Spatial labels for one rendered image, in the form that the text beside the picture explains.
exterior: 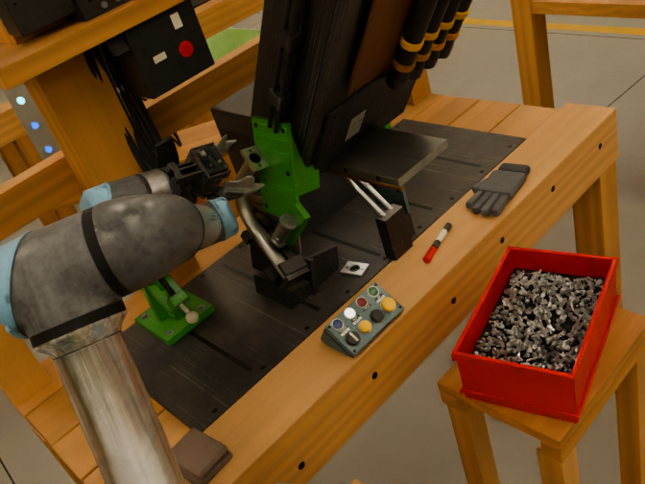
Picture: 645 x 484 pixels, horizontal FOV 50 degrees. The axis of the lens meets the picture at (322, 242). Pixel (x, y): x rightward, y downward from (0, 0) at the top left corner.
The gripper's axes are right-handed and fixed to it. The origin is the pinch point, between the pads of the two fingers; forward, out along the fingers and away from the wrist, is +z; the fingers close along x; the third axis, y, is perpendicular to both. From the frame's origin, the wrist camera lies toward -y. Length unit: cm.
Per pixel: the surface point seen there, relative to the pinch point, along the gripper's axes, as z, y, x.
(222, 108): 9.2, -9.1, 20.0
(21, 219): -36, -31, 19
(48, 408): -46, -45, -19
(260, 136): 3.3, 4.9, 2.9
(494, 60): 303, -134, 80
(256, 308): -3.9, -20.5, -23.9
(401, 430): 55, -85, -68
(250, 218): 0.9, -11.0, -7.1
